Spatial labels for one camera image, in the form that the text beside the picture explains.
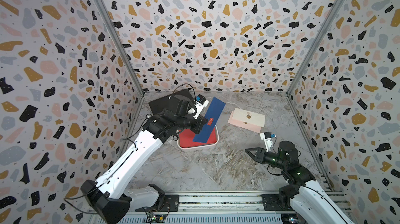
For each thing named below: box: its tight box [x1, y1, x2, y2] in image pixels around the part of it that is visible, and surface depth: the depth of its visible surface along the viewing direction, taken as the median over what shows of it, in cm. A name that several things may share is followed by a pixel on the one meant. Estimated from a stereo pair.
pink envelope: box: [227, 110, 261, 134], surface depth 106 cm
